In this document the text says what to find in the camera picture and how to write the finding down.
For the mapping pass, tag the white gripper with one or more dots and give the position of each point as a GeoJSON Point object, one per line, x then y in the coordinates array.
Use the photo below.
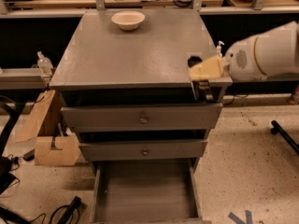
{"type": "Point", "coordinates": [240, 61]}

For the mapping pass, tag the black rxbar chocolate wrapper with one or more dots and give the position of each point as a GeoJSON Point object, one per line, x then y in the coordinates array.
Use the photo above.
{"type": "Point", "coordinates": [202, 92]}

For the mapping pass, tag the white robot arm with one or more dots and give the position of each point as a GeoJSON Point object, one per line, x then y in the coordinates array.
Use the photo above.
{"type": "Point", "coordinates": [258, 57]}

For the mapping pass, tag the grey top drawer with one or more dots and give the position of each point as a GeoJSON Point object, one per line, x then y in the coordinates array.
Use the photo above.
{"type": "Point", "coordinates": [93, 119]}

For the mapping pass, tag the grey middle drawer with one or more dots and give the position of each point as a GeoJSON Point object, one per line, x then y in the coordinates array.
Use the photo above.
{"type": "Point", "coordinates": [143, 150]}

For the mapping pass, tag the grey wooden drawer cabinet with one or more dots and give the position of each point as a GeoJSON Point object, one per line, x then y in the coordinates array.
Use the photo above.
{"type": "Point", "coordinates": [106, 66]}

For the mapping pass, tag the grey open bottom drawer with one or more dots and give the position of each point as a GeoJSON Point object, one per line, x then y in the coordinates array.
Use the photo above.
{"type": "Point", "coordinates": [146, 192]}

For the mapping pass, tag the white pump dispenser bottle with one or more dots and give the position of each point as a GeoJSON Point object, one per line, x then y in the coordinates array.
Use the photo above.
{"type": "Point", "coordinates": [219, 47]}

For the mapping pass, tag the black stand leg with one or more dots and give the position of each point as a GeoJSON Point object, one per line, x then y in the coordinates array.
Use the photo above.
{"type": "Point", "coordinates": [276, 128]}

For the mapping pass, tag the white paper bowl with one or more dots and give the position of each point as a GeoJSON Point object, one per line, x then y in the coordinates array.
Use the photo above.
{"type": "Point", "coordinates": [128, 20]}

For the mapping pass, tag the brown cardboard box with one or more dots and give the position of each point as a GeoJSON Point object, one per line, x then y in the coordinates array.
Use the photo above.
{"type": "Point", "coordinates": [56, 151]}

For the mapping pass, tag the clear plastic bottle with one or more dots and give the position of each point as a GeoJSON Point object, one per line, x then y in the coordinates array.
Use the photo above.
{"type": "Point", "coordinates": [44, 63]}

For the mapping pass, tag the black power strip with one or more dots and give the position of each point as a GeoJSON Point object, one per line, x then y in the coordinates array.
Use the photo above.
{"type": "Point", "coordinates": [69, 210]}

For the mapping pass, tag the black chair base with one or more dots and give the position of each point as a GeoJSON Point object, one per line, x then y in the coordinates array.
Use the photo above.
{"type": "Point", "coordinates": [9, 162]}

